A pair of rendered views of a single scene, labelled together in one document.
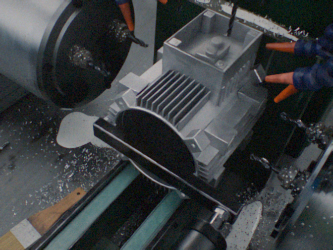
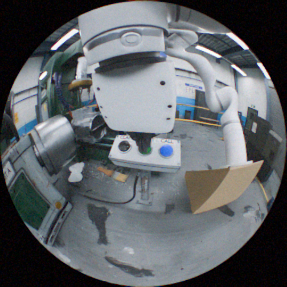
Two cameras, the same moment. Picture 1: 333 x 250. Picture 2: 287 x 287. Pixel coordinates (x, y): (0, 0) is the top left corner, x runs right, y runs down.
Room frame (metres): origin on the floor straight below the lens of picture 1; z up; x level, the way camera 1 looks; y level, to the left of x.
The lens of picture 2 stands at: (0.26, 0.60, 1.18)
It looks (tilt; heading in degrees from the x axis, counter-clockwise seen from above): 28 degrees down; 251
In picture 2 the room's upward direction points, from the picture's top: straight up
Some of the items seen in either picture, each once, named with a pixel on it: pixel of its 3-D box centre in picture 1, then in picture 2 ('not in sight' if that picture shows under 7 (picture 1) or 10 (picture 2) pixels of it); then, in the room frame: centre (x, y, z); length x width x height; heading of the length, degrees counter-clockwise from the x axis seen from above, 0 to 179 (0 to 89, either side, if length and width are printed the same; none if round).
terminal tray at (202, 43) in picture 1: (210, 56); (82, 114); (0.47, -0.06, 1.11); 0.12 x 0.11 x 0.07; 149
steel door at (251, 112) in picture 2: not in sight; (251, 122); (-7.08, 0.16, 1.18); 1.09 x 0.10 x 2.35; 64
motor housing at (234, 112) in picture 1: (189, 113); (87, 127); (0.44, -0.04, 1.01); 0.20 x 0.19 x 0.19; 149
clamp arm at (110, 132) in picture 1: (161, 167); (103, 125); (0.32, 0.00, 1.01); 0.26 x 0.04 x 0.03; 59
